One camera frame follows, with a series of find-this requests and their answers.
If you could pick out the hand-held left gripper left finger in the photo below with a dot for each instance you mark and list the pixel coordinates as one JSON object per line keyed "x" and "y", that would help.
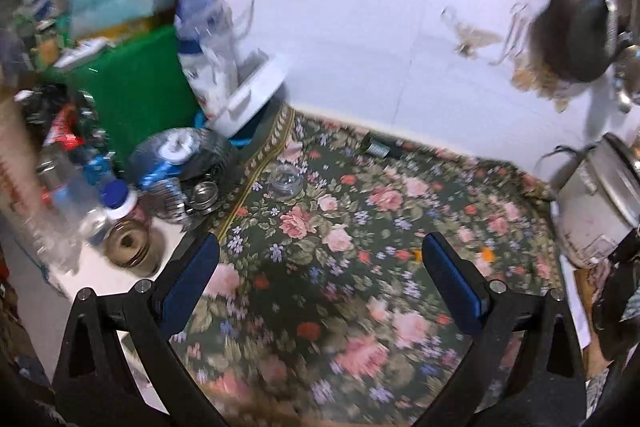
{"x": 192, "y": 277}

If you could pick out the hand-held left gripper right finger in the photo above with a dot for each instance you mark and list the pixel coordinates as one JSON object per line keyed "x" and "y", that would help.
{"x": 450, "y": 277}

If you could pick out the small orange scrap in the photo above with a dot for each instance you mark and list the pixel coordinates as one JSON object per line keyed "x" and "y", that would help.
{"x": 486, "y": 252}

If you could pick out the white rice cooker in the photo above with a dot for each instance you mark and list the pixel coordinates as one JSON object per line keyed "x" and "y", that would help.
{"x": 595, "y": 212}

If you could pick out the steel colander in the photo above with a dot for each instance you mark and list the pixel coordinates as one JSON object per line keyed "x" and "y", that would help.
{"x": 200, "y": 177}

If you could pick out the floral table mat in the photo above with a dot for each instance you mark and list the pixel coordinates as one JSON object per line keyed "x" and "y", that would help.
{"x": 350, "y": 287}

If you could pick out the blue-lidded jar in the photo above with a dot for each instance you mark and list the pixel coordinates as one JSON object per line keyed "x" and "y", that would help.
{"x": 117, "y": 199}

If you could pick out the blue bottle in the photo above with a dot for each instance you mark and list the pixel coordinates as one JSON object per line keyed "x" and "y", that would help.
{"x": 167, "y": 157}

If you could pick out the clear glass jar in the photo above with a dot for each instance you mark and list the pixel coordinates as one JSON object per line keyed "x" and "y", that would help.
{"x": 284, "y": 181}

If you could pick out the clear plastic bottle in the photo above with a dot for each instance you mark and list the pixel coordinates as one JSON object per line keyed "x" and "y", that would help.
{"x": 65, "y": 217}

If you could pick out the green box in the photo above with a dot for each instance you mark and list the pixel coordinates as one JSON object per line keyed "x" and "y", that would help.
{"x": 135, "y": 92}

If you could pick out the clear plastic bag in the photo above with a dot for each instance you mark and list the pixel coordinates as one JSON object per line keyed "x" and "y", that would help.
{"x": 207, "y": 57}

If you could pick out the steel ladle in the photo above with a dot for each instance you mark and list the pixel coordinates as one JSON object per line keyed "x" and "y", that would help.
{"x": 627, "y": 77}

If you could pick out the glass lamp-shaped ornament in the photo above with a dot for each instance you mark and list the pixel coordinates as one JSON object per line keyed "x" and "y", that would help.
{"x": 470, "y": 34}

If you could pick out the black wok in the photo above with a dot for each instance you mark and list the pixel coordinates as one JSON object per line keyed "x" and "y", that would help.
{"x": 575, "y": 32}

